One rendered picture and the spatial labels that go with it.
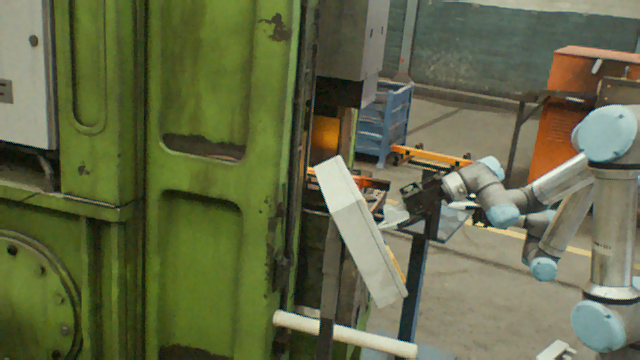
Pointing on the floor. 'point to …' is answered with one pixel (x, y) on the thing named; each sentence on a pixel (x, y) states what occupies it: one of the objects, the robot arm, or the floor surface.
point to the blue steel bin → (385, 120)
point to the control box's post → (328, 305)
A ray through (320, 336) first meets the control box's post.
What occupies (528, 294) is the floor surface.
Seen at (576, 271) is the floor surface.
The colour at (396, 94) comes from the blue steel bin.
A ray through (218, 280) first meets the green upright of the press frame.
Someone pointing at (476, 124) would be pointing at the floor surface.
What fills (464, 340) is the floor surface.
